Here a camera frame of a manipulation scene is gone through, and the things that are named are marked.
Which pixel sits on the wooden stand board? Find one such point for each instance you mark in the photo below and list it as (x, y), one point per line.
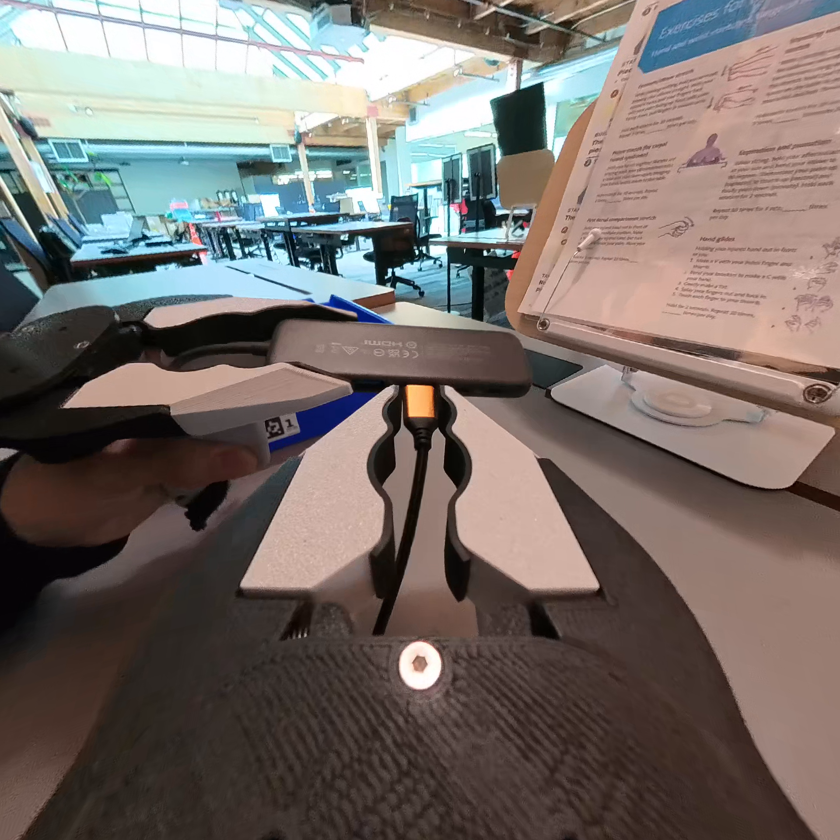
(525, 177)

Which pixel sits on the slim dark grey usb hub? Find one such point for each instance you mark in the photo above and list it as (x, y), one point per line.
(394, 354)

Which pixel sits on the person's left forearm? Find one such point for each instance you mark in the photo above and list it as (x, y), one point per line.
(39, 577)

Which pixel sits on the wooden document stand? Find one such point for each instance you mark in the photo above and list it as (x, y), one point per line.
(538, 262)

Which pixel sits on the white table with wooden edge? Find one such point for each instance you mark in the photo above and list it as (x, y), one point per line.
(197, 279)

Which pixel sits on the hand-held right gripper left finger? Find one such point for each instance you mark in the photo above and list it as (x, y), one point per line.
(315, 525)

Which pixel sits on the blue plastic bin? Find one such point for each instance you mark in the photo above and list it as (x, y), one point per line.
(328, 420)

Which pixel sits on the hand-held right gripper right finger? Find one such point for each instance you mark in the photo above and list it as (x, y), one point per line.
(525, 525)

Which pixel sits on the black monitor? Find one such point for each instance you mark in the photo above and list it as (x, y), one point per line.
(453, 174)
(481, 167)

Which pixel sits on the black panel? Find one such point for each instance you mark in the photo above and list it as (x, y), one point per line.
(518, 118)

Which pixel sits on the wooden top desk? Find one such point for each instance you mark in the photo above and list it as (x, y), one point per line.
(354, 228)
(131, 253)
(472, 239)

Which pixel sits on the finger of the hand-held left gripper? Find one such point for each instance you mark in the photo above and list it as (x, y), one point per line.
(216, 312)
(229, 390)

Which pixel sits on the printed instruction sheet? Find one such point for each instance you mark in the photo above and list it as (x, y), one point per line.
(722, 197)

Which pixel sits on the black office chair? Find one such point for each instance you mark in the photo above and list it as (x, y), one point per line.
(403, 216)

